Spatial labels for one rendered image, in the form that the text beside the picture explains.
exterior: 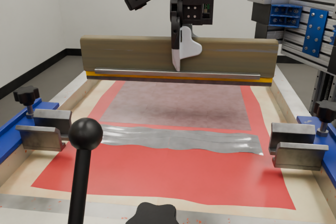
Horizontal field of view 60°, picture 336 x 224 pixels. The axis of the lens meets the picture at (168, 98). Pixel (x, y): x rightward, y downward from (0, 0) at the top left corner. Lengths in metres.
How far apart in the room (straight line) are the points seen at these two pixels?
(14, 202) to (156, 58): 0.36
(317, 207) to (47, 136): 0.45
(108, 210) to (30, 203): 0.11
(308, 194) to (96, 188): 0.33
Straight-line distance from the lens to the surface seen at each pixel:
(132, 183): 0.50
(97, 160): 0.56
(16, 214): 0.37
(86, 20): 4.50
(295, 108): 0.70
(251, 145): 0.60
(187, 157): 0.55
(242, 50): 0.61
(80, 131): 0.24
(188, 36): 0.58
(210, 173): 0.52
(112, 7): 4.34
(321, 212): 0.50
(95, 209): 0.42
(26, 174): 0.57
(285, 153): 0.51
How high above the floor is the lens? 1.28
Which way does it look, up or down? 25 degrees down
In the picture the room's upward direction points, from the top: straight up
